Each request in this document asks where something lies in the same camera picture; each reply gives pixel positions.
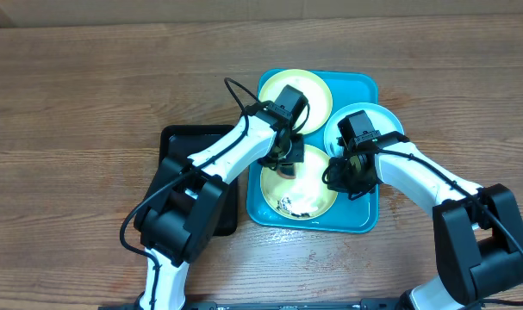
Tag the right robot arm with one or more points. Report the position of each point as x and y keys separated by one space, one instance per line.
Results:
x=477 y=231

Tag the yellow-green plate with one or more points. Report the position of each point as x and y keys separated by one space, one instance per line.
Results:
x=304 y=197
x=312 y=86

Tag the yellow-green plate bottom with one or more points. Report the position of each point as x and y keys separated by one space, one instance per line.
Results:
x=304 y=197

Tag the black plastic tray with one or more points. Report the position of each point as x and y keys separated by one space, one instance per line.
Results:
x=185 y=140

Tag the teal plastic tray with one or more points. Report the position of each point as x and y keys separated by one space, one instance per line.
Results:
x=344 y=216

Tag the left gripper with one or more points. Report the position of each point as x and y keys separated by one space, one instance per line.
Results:
x=297 y=154

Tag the yellow-green plate top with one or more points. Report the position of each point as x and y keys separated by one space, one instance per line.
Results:
x=312 y=86

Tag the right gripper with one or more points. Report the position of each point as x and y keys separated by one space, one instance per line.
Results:
x=339 y=182

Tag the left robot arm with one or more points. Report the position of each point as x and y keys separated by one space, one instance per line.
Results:
x=183 y=204

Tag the light blue plate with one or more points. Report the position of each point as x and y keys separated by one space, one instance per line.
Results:
x=381 y=118

